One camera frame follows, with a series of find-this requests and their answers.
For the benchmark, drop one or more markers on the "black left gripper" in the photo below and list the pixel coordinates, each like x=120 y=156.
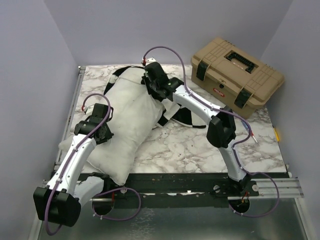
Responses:
x=108 y=136

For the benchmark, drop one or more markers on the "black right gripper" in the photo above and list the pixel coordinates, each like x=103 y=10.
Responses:
x=150 y=91

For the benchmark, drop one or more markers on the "white pillow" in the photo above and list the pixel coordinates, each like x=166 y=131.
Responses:
x=135 y=113

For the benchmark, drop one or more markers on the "black and white checkered pillowcase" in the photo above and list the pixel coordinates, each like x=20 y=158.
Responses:
x=170 y=110

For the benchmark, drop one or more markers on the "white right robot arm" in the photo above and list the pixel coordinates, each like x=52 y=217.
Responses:
x=221 y=131

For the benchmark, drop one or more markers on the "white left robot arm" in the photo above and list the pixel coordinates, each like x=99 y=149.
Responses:
x=72 y=170

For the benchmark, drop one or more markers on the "tan plastic toolbox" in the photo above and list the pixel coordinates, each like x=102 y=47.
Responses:
x=237 y=79

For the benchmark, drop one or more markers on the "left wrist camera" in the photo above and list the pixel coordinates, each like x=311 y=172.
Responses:
x=98 y=110

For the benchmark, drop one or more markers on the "aluminium left side rail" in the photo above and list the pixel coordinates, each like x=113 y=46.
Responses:
x=74 y=101

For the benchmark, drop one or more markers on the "blue handled screwdriver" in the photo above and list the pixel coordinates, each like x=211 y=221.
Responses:
x=249 y=131

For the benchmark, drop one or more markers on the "black front mounting rail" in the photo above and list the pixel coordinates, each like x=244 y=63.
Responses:
x=146 y=190

